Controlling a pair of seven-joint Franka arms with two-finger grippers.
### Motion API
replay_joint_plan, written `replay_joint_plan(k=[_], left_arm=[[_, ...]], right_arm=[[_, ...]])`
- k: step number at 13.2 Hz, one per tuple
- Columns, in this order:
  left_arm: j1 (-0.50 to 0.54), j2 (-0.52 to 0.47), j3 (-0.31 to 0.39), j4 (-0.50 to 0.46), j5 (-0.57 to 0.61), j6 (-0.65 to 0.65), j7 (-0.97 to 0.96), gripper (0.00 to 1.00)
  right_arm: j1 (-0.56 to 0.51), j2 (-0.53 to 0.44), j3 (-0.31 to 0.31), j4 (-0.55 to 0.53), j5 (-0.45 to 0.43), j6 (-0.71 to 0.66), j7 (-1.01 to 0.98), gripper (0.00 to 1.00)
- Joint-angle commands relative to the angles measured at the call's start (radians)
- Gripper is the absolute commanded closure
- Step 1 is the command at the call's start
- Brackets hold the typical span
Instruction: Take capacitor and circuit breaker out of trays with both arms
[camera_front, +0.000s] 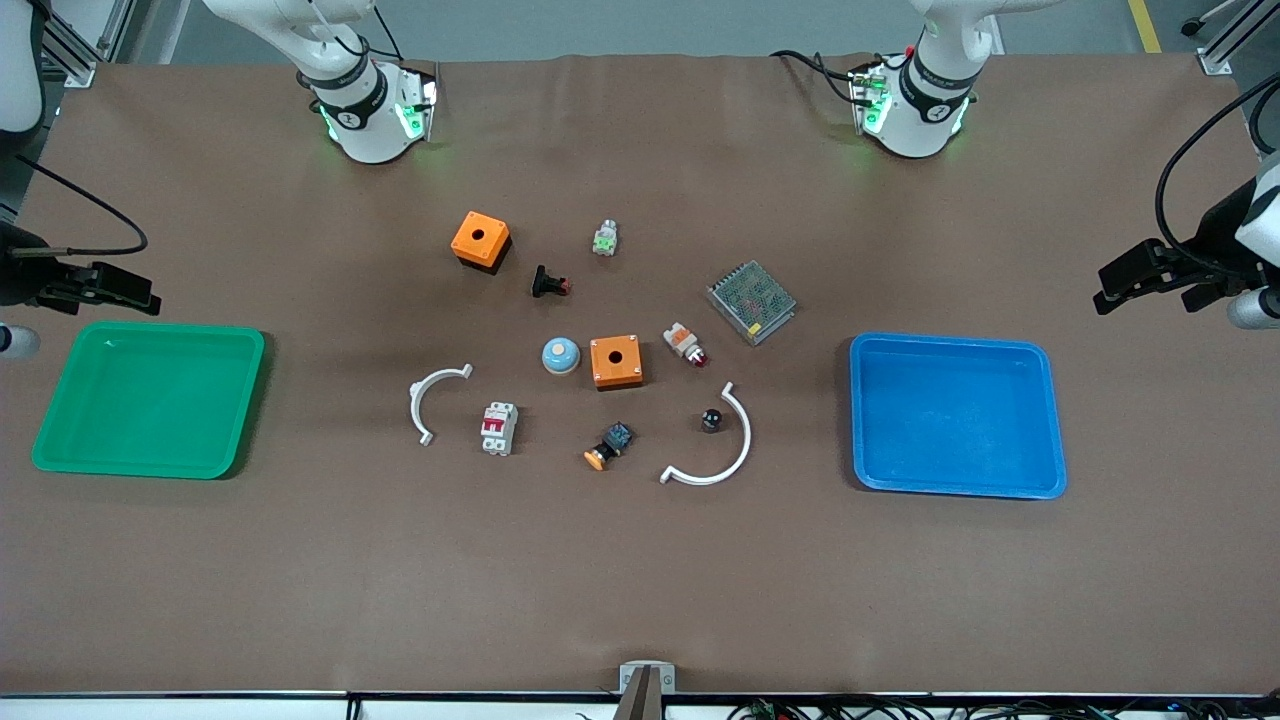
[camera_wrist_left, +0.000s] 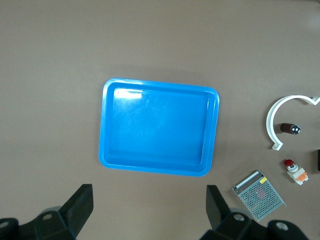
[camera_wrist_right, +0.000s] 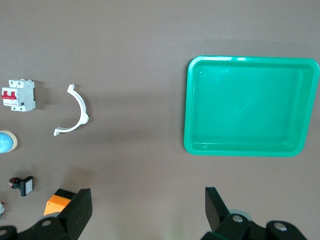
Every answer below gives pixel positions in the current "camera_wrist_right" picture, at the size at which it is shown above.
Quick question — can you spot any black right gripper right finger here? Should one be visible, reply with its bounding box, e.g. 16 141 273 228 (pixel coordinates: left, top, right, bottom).
201 186 309 240

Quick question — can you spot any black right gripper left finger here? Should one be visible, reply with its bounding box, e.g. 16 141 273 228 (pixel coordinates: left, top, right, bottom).
0 187 93 240

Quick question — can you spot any orange box upper left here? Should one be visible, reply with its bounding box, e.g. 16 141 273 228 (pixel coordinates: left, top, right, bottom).
43 188 79 217

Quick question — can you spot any blue dome buzzer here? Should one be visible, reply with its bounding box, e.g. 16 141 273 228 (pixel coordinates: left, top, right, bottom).
0 129 19 154

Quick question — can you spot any small white pipe clamp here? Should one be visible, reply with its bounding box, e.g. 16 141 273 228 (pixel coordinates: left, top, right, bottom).
53 83 90 137

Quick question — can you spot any green plastic tray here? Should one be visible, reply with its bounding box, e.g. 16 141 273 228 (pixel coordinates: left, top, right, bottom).
183 55 320 158

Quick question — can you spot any brown table mat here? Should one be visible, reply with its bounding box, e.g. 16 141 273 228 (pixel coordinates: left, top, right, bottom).
0 0 320 240

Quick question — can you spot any black red switch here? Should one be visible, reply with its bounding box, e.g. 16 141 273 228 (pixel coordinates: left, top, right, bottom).
9 176 34 198

